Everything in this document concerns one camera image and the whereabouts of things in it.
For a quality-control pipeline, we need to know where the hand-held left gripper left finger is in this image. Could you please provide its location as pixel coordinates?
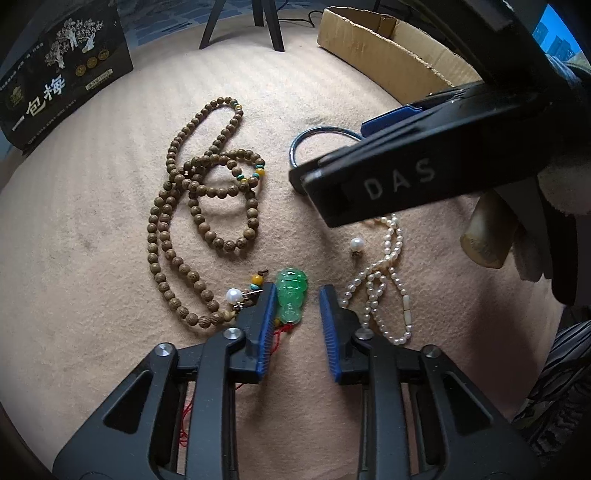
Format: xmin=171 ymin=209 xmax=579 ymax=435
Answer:
xmin=54 ymin=281 xmax=279 ymax=480

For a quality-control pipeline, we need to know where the pearl necklace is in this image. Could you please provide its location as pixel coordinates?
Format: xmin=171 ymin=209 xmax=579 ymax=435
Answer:
xmin=341 ymin=213 xmax=413 ymax=345

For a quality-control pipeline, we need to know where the long wooden bead necklace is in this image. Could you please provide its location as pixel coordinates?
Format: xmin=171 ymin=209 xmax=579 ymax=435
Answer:
xmin=147 ymin=96 xmax=279 ymax=331

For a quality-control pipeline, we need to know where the black tripod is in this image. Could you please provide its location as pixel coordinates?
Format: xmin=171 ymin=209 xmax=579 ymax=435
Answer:
xmin=198 ymin=0 xmax=286 ymax=51

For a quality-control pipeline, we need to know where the tan glossy piece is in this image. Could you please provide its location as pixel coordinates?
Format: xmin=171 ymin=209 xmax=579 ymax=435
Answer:
xmin=459 ymin=191 xmax=519 ymax=269

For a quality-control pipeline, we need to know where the striped cloth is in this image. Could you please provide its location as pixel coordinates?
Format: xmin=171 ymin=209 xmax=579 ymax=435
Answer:
xmin=512 ymin=318 xmax=591 ymax=464

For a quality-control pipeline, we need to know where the beige felt mat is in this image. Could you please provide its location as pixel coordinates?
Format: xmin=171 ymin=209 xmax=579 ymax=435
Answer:
xmin=0 ymin=28 xmax=570 ymax=480

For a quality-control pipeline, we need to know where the green jade pendant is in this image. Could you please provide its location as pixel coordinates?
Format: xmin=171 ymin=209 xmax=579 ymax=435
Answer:
xmin=274 ymin=267 xmax=310 ymax=325

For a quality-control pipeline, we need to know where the black printed box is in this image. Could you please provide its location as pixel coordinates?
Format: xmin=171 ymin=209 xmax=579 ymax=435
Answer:
xmin=0 ymin=0 xmax=134 ymax=155

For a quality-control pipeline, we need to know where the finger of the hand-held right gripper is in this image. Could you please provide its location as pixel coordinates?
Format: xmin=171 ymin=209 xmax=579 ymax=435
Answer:
xmin=361 ymin=80 xmax=491 ymax=140
xmin=288 ymin=88 xmax=556 ymax=228

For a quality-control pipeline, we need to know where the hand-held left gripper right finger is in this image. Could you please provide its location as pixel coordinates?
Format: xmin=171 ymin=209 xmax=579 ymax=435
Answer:
xmin=318 ymin=284 xmax=542 ymax=480

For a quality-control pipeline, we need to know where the dark blue bangle ring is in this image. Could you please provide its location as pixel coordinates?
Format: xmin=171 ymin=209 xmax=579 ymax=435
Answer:
xmin=291 ymin=126 xmax=366 ymax=172

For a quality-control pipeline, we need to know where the wooden bead bracelet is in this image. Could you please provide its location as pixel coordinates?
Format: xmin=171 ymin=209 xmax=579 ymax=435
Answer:
xmin=186 ymin=149 xmax=269 ymax=253

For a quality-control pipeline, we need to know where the person's right hand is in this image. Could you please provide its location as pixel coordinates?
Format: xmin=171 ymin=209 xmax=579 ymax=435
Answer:
xmin=510 ymin=148 xmax=591 ymax=306

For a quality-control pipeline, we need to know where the black cable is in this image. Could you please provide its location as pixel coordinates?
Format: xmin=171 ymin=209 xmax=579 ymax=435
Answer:
xmin=283 ymin=9 xmax=324 ymax=29

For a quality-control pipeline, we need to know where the cardboard box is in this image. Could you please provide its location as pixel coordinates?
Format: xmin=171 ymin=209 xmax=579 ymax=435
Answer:
xmin=317 ymin=6 xmax=485 ymax=108

